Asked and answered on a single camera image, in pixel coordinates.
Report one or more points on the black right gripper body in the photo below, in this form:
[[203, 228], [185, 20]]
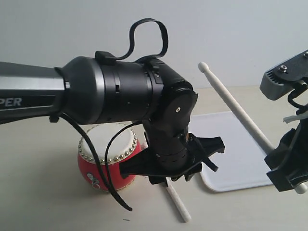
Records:
[[288, 162]]

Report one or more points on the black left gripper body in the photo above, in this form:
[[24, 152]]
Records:
[[181, 154]]

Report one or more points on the white drumstick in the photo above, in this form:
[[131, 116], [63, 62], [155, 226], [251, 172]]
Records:
[[178, 202], [250, 126]]

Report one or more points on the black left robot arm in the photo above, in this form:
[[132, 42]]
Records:
[[103, 90]]

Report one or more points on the small red drum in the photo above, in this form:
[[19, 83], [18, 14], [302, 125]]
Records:
[[124, 147]]

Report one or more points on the white plastic tray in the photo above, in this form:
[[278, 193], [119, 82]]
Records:
[[242, 164]]

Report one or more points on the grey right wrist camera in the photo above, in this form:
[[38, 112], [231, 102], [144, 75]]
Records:
[[280, 79]]

